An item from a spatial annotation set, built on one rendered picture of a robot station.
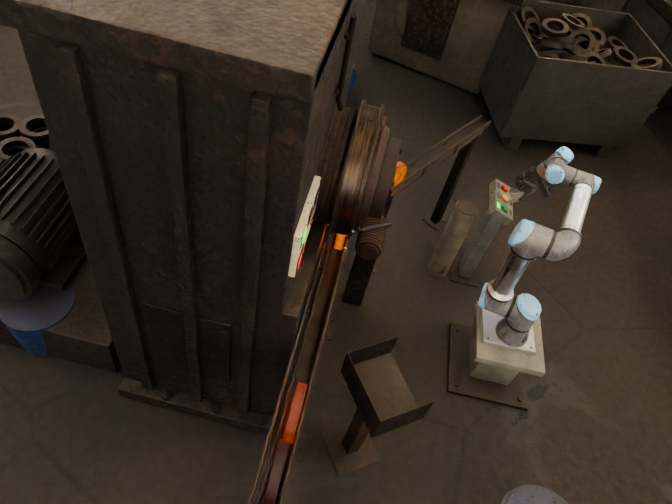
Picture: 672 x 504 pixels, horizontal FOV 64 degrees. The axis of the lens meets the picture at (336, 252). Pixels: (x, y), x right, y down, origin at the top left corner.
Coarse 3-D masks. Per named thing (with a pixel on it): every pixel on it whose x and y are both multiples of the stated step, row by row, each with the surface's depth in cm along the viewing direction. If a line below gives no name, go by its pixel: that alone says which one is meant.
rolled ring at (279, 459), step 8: (280, 440) 160; (288, 440) 162; (280, 448) 156; (288, 448) 157; (280, 456) 154; (280, 464) 152; (272, 472) 151; (280, 472) 151; (272, 480) 150; (280, 480) 151; (272, 488) 150; (264, 496) 152; (272, 496) 151
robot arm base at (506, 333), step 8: (504, 320) 247; (496, 328) 251; (504, 328) 245; (512, 328) 242; (504, 336) 246; (512, 336) 243; (520, 336) 243; (528, 336) 247; (512, 344) 245; (520, 344) 245
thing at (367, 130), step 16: (368, 112) 171; (368, 128) 166; (368, 144) 164; (352, 160) 163; (368, 160) 162; (352, 176) 164; (352, 192) 166; (352, 208) 169; (336, 224) 176; (352, 224) 172
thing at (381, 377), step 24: (360, 360) 195; (384, 360) 199; (360, 384) 180; (384, 384) 193; (360, 408) 185; (384, 408) 188; (408, 408) 190; (336, 432) 240; (360, 432) 216; (384, 432) 183; (336, 456) 233; (360, 456) 235
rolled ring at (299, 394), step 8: (304, 384) 170; (296, 392) 165; (304, 392) 166; (296, 400) 163; (296, 408) 162; (288, 416) 161; (296, 416) 161; (288, 424) 161; (296, 424) 161; (288, 432) 162
